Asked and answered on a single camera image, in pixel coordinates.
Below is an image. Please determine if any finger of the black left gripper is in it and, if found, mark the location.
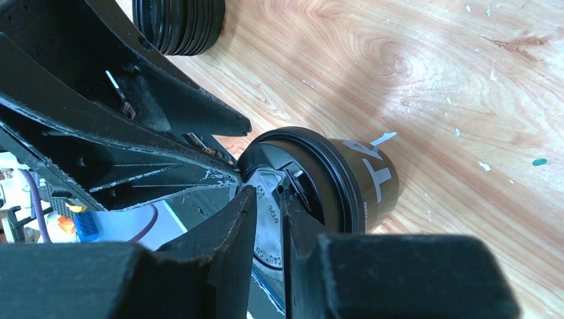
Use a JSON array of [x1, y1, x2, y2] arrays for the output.
[[1, 1, 251, 136], [1, 93, 241, 211]]

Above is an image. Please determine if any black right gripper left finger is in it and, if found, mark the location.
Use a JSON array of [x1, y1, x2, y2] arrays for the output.
[[0, 185, 258, 319]]

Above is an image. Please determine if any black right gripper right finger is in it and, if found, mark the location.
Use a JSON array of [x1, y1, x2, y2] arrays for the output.
[[280, 191, 521, 318]]

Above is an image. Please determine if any clear brown plastic cup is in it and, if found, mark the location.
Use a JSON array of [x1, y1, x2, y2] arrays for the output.
[[329, 139, 400, 234]]

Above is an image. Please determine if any black cup lid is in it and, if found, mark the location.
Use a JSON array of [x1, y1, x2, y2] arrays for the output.
[[237, 126, 365, 274]]

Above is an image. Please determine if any black lid stack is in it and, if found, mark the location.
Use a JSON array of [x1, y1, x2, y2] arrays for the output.
[[132, 0, 226, 56]]

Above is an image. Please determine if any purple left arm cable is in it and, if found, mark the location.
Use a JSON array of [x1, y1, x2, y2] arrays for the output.
[[17, 169, 160, 245]]

